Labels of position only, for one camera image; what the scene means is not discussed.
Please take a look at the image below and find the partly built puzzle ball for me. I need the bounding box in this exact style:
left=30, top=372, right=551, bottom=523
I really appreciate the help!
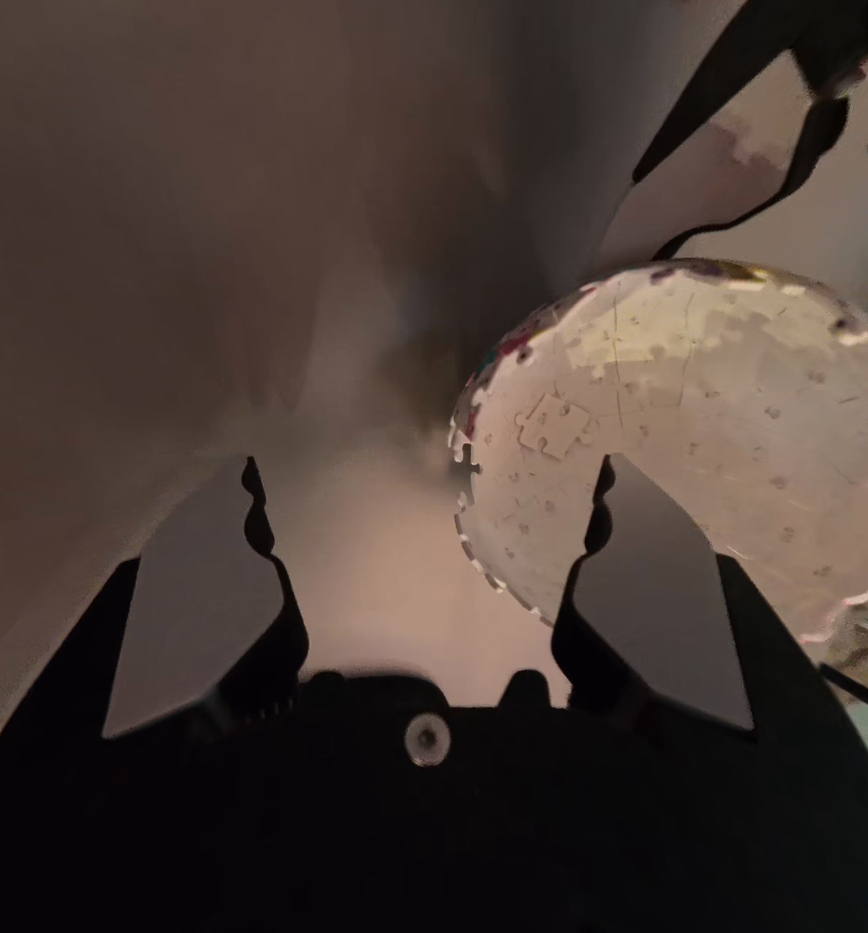
left=448, top=259, right=868, bottom=646

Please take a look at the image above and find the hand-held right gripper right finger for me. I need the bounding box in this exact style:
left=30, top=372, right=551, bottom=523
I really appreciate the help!
left=550, top=453, right=755, bottom=731

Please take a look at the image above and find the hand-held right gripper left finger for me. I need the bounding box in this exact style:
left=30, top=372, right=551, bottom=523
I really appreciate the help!
left=102, top=455, right=309, bottom=739

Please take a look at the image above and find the white puzzle piece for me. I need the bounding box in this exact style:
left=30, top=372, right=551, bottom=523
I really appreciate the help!
left=514, top=392, right=595, bottom=462

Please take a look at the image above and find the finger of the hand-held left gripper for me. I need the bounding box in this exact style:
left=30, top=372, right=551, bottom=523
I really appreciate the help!
left=600, top=51, right=851, bottom=263

